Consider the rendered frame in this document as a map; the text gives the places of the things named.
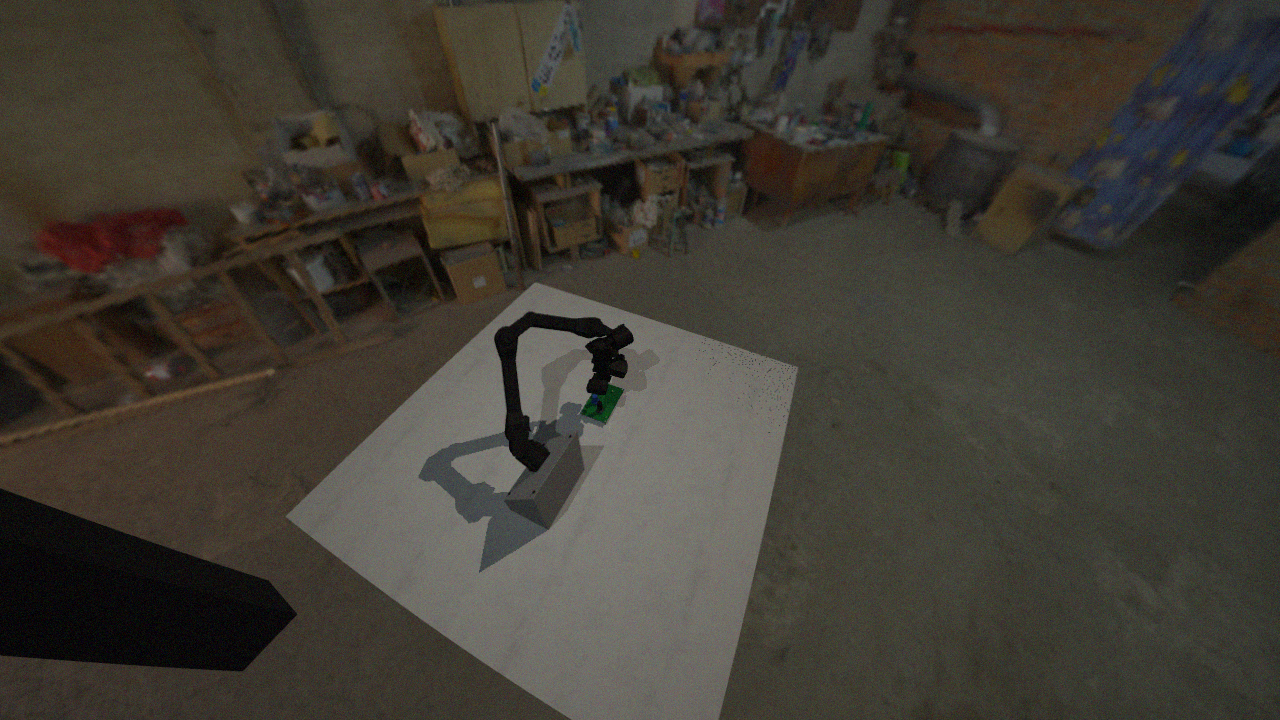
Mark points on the green circuit board with knobs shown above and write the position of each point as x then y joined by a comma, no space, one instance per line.
600,407

